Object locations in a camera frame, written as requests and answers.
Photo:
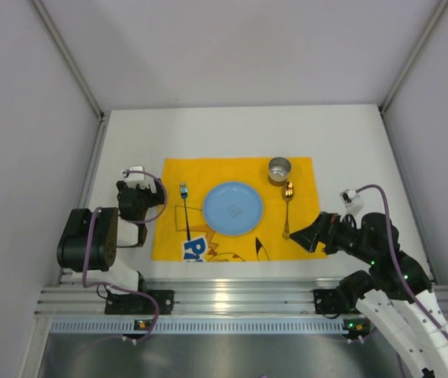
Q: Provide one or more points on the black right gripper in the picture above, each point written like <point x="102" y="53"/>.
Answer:
<point x="323" y="230"/>

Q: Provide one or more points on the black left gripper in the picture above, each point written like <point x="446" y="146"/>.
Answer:
<point x="141" y="222"/>

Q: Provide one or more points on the bronze metal spoon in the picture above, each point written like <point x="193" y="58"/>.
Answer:
<point x="287" y="196"/>

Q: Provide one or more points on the blue metal fork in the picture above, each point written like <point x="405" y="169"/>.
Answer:
<point x="184" y="196"/>

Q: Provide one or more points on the steel cup with brown base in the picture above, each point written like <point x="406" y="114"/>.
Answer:
<point x="279" y="169"/>

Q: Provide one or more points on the light blue plastic plate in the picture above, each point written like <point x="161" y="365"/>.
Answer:
<point x="232" y="208"/>

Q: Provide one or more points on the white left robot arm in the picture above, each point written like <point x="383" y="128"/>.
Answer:
<point x="89" y="241"/>

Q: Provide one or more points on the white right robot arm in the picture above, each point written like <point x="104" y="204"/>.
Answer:
<point x="395" y="293"/>

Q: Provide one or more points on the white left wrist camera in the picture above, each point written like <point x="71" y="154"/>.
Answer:
<point x="135" y="178"/>

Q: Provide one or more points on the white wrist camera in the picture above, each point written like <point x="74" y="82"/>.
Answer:
<point x="352" y="202"/>
<point x="135" y="178"/>

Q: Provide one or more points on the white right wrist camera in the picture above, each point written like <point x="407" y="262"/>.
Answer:
<point x="352" y="202"/>

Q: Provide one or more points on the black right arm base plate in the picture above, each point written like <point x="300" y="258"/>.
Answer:
<point x="330" y="304"/>

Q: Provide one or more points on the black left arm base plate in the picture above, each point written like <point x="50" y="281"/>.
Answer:
<point x="130" y="304"/>

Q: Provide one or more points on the aluminium table edge rail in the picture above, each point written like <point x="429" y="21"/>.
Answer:
<point x="219" y="297"/>

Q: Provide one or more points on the perforated metal cable tray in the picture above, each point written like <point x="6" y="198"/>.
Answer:
<point x="210" y="326"/>

